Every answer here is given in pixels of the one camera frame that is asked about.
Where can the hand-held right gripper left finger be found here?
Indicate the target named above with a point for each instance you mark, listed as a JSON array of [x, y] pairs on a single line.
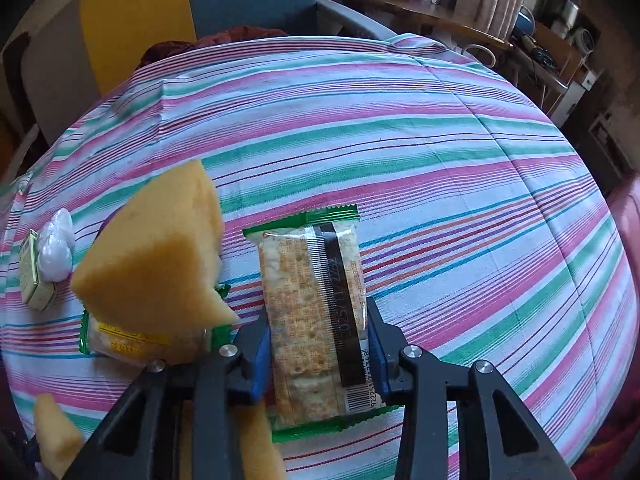
[[260, 365]]

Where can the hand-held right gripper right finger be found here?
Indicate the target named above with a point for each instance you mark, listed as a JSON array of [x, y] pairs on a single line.
[[377, 365]]

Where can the green cracker packet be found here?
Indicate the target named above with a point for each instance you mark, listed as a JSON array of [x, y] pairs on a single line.
[[125, 347], [300, 310]]

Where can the yellow sponge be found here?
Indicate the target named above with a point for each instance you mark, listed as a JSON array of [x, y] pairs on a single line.
[[260, 445], [150, 260], [55, 435]]

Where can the white plastic bag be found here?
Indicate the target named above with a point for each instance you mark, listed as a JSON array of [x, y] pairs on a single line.
[[55, 250]]

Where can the small green white box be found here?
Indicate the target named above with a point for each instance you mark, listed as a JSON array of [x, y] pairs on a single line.
[[32, 275]]

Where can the striped bedsheet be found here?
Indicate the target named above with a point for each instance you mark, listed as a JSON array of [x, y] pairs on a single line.
[[400, 185]]

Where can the dark red cloth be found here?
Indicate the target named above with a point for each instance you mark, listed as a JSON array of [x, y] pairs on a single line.
[[200, 42]]

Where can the wooden desk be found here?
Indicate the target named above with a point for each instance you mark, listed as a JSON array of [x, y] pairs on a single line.
[[425, 15]]

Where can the grey yellow blue armchair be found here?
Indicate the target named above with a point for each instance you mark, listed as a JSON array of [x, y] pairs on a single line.
[[135, 25]]

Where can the cardboard box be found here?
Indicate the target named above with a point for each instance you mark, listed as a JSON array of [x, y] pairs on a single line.
[[555, 45]]

